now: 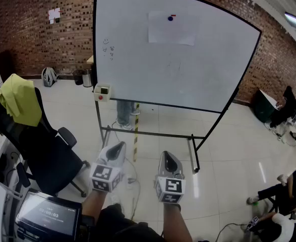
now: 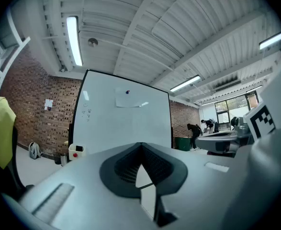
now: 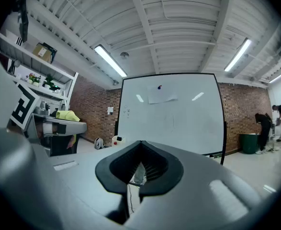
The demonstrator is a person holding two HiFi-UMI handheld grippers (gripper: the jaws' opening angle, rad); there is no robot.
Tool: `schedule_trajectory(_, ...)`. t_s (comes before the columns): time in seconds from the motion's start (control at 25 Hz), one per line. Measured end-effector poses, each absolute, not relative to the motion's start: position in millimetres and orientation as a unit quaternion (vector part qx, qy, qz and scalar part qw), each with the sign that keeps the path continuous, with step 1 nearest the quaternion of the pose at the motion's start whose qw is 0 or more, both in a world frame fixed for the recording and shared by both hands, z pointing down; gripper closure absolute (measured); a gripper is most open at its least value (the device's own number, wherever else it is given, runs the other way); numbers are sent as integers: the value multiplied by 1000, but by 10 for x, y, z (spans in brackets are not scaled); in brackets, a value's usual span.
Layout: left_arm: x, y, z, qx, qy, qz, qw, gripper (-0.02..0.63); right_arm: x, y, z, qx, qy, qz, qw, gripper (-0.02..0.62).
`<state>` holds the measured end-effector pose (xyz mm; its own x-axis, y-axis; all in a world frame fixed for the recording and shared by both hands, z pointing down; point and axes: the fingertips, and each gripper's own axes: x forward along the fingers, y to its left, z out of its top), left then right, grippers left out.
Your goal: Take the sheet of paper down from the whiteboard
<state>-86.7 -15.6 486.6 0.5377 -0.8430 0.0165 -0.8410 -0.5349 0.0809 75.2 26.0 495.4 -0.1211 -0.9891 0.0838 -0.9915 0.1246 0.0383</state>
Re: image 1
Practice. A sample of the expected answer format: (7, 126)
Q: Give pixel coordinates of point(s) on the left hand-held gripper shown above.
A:
(105, 175)

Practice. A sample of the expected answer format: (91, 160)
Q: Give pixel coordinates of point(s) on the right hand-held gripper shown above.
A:
(171, 188)

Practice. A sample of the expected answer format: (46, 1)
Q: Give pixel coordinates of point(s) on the whiteboard with black frame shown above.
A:
(150, 72)

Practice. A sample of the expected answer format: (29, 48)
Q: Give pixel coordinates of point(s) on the white paper sheet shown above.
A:
(163, 34)

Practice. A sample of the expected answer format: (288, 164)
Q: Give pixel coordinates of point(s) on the blue round magnet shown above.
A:
(170, 18)

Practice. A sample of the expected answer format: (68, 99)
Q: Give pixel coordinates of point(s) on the person's right forearm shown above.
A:
(175, 220)

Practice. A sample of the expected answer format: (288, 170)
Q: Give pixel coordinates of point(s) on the person's left forearm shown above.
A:
(93, 203)

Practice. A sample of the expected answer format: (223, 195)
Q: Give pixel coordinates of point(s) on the black-yellow striped pole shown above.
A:
(136, 135)

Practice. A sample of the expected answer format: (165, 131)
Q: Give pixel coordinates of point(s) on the white power strip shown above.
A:
(114, 199)
(130, 180)

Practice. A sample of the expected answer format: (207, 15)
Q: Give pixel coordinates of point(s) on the red round magnet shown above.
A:
(101, 97)

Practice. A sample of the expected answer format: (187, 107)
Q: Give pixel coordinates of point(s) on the small box with red button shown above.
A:
(97, 96)

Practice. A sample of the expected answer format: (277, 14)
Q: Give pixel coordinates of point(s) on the black office chair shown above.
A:
(49, 160)

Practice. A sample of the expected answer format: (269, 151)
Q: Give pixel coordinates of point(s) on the person's black clothing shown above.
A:
(122, 229)

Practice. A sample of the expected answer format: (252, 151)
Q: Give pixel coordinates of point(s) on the silver trash bin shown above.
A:
(87, 78)

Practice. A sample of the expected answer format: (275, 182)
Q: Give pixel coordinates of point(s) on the black trash bin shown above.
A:
(77, 77)

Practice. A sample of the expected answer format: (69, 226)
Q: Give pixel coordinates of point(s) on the black tablet screen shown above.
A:
(47, 215)

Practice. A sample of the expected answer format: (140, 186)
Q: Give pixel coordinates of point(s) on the beige table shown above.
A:
(90, 59)

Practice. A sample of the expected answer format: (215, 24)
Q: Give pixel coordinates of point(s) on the grey backpack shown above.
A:
(49, 77)

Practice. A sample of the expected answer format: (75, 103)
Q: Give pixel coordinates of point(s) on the dark green box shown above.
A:
(262, 107)

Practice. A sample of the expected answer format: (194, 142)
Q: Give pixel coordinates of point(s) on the yellow-green cloth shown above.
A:
(19, 97)

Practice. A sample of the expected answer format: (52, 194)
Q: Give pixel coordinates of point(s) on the dark brown cabinet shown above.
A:
(5, 64)

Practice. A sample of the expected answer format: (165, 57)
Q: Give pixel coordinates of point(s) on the white taped sheets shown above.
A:
(54, 14)

